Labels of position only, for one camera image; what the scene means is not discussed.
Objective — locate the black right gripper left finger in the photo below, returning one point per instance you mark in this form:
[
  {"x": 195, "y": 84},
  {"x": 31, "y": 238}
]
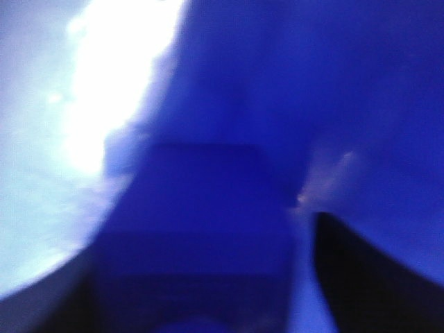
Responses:
[{"x": 30, "y": 304}]

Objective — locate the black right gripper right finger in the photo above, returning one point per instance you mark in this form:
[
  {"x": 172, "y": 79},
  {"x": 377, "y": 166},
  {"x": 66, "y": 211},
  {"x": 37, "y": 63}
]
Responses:
[{"x": 366, "y": 290}]

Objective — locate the blue bin right near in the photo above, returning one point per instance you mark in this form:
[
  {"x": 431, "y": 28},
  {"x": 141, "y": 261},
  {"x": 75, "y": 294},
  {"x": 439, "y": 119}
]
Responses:
[{"x": 344, "y": 100}]

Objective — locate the blue plastic block part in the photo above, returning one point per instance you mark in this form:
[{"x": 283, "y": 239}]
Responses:
[{"x": 199, "y": 242}]

